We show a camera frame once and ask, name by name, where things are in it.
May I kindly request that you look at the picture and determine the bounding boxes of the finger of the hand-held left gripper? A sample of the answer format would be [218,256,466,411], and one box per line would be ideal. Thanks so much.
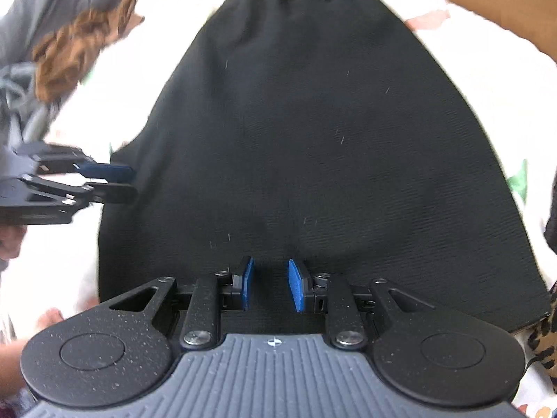
[15,142,134,183]
[22,174,139,208]

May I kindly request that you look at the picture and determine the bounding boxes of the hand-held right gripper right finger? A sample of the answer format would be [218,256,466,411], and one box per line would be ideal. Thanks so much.
[287,258,436,351]

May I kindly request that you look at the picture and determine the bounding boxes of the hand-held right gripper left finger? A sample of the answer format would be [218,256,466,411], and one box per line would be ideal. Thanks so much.
[109,255,255,351]

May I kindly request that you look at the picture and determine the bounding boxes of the black drawstring pants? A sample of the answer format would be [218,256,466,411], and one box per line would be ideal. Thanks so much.
[98,0,553,332]

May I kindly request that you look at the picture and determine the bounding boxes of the person's left hand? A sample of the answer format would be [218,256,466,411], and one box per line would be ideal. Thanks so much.
[0,225,24,264]

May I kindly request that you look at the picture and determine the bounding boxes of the light grey cloth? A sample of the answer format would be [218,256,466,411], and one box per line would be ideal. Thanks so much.
[0,63,50,144]

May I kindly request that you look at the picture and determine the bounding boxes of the brown garment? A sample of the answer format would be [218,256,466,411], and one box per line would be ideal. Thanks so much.
[31,0,145,103]

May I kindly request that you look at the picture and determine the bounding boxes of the dark grey garment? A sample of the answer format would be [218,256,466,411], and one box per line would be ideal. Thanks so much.
[0,0,144,68]

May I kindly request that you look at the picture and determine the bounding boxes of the leopard print cloth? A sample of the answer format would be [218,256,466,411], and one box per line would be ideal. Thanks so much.
[524,281,557,395]

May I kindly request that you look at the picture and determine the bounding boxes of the bear print blanket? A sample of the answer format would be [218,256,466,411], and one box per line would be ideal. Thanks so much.
[0,0,557,418]

